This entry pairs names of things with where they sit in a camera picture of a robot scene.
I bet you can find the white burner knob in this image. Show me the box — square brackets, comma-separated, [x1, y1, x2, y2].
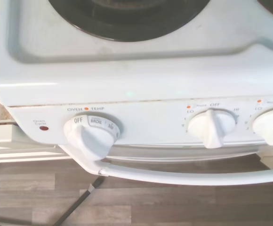
[187, 109, 237, 149]
[252, 105, 273, 146]

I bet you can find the white electric stove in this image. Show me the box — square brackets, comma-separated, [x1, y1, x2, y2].
[0, 0, 273, 161]

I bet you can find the white oven temperature knob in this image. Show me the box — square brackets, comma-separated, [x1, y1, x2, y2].
[63, 114, 123, 162]

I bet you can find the white oven door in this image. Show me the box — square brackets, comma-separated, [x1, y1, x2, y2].
[56, 141, 273, 187]

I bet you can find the black coil burner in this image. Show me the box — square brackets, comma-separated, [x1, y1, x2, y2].
[47, 0, 255, 41]

